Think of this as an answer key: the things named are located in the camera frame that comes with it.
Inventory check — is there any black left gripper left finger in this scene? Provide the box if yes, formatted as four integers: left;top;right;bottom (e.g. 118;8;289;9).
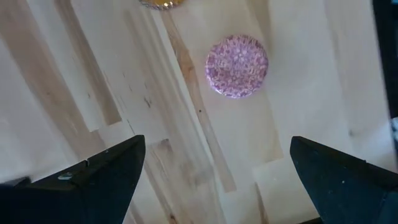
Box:
0;134;147;224

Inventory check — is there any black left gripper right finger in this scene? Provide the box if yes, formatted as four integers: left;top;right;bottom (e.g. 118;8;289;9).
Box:
289;135;398;224

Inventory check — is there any pink glass candle holder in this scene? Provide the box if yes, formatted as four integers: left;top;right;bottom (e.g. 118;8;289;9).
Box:
204;34;269;100

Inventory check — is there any amber glass candle holder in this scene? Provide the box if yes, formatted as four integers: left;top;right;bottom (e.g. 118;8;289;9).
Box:
138;0;185;11

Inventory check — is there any black metal table frame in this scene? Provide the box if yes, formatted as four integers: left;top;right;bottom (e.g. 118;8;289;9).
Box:
372;0;398;119

